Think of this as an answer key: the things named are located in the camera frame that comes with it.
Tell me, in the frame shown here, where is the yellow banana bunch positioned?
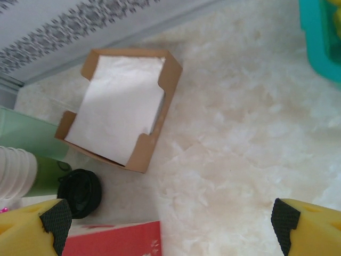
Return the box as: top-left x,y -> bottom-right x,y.
326,0 -> 341,41

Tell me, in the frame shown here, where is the teal plastic basket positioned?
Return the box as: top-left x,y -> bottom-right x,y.
298,0 -> 341,86

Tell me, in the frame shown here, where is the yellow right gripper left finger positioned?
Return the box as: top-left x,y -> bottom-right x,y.
0,198 -> 72,256

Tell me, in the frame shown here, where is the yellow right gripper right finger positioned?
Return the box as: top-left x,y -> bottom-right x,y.
271,197 -> 341,256

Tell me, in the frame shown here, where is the pale green straw holder cup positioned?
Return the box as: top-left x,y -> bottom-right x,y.
0,105 -> 70,162

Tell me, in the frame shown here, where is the white paper napkin stack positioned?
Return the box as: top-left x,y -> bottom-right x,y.
64,54 -> 166,166

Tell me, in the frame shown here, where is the stack of green paper cups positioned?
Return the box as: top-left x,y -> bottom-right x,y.
0,145 -> 71,199

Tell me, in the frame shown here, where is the brown cardboard napkin box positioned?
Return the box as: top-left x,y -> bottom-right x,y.
54,48 -> 183,174

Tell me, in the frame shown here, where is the black plastic cup lid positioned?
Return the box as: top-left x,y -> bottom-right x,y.
56,168 -> 103,220

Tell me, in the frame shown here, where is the white red paper gift bag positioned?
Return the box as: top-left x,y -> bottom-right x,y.
62,220 -> 163,256

